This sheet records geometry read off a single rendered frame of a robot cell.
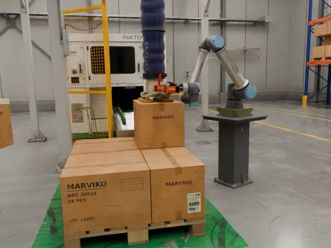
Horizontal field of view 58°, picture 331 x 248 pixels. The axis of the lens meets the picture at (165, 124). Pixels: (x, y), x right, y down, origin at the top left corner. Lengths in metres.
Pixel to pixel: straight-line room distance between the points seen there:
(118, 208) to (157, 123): 0.86
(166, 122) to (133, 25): 9.95
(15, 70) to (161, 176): 10.61
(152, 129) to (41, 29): 10.02
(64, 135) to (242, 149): 2.22
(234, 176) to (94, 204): 1.65
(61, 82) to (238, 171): 2.38
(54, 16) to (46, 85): 8.25
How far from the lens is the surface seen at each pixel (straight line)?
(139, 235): 2.25
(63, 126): 4.01
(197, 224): 2.31
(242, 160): 3.30
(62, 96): 3.96
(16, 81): 12.31
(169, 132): 2.65
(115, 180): 2.07
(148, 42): 2.84
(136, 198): 2.13
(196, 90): 2.71
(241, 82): 3.00
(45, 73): 12.15
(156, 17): 2.84
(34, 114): 6.21
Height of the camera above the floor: 1.17
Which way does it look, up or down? 9 degrees down
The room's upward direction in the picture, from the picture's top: 1 degrees counter-clockwise
